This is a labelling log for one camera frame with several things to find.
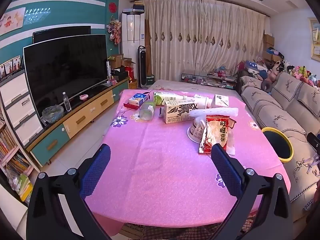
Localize pile of plush toys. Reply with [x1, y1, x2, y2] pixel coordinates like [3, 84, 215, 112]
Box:
[237, 56, 283, 90]

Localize red snack bag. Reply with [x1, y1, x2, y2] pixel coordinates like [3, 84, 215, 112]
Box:
[199, 114, 237, 154]

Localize grey neck pillow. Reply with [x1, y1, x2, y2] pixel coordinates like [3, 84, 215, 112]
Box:
[261, 78, 273, 92]

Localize pink floral tablecloth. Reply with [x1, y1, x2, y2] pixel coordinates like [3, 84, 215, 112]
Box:
[84, 89, 292, 227]

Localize bookshelf with books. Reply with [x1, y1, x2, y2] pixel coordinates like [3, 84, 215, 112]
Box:
[0, 119, 34, 207]

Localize white cardboard box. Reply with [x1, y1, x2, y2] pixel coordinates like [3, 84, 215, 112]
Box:
[211, 94, 230, 109]

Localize plastic bag on cabinet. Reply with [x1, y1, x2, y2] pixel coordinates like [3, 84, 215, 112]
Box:
[42, 105, 64, 124]

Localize hanging flower decoration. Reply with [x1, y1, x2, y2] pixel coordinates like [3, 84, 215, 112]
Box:
[106, 16, 122, 45]

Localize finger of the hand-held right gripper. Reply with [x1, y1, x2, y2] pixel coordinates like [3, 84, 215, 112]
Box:
[307, 132, 320, 156]

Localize small water bottle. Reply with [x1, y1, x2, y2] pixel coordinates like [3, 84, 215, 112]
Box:
[62, 92, 72, 112]

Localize white drawer unit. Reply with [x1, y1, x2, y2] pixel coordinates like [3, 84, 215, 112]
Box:
[0, 69, 44, 148]

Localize framed wall picture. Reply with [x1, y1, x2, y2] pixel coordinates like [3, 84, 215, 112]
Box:
[308, 17, 320, 62]

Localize teal and yellow cabinet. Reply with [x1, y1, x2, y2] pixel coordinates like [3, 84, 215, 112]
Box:
[26, 77, 131, 167]

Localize row of plush toys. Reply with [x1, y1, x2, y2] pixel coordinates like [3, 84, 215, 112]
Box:
[279, 59, 320, 91]

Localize blue and white box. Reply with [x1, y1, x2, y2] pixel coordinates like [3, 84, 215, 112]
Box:
[129, 93, 151, 107]

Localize floral print milk carton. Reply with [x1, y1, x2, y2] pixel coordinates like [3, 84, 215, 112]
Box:
[163, 100, 200, 124]

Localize large curved television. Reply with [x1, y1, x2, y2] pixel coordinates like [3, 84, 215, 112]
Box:
[23, 33, 108, 118]

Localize wall-mounted black television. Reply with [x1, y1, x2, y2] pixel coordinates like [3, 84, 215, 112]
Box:
[32, 25, 92, 44]

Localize beige sofa with covers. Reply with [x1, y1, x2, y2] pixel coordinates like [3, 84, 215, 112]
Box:
[236, 71, 320, 221]

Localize open cardboard boxes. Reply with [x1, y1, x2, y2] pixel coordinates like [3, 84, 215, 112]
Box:
[107, 53, 136, 70]

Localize checkered cloth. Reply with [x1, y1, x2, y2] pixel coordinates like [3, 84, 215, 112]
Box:
[119, 217, 256, 240]

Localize yellow-rimmed dark waste bin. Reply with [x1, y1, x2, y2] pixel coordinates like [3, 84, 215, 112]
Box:
[261, 127, 294, 163]

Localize black tower fan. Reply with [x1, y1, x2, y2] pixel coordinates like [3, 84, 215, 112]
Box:
[137, 45, 148, 89]

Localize wall poster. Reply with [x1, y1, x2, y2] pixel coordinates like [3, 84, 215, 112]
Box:
[0, 7, 26, 36]

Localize green and white carton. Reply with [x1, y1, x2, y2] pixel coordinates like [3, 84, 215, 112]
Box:
[153, 91, 188, 106]

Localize low glass display case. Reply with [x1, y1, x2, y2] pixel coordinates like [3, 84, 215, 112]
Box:
[181, 71, 238, 90]

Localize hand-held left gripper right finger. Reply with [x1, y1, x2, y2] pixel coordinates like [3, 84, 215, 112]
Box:
[211, 144, 294, 240]

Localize stacked cardboard boxes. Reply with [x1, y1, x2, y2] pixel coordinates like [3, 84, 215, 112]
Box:
[262, 30, 275, 55]

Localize lavender ribbon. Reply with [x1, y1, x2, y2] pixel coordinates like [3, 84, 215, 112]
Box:
[303, 152, 320, 178]

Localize clear plastic bottle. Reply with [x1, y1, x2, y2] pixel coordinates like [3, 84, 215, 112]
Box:
[138, 100, 156, 121]

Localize white standing air conditioner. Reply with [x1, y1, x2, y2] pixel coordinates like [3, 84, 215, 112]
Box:
[121, 8, 146, 81]

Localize photo frames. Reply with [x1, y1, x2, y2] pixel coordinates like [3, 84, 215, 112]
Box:
[0, 56, 22, 78]

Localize beige patterned curtain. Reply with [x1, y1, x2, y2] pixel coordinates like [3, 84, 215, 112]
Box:
[143, 0, 267, 83]

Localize white plastic bottle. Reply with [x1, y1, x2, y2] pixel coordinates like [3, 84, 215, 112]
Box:
[192, 94, 213, 109]

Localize white paper cup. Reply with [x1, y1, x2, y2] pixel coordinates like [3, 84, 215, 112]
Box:
[187, 118, 208, 139]

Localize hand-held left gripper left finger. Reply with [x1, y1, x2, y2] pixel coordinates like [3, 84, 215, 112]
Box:
[26, 144, 113, 240]

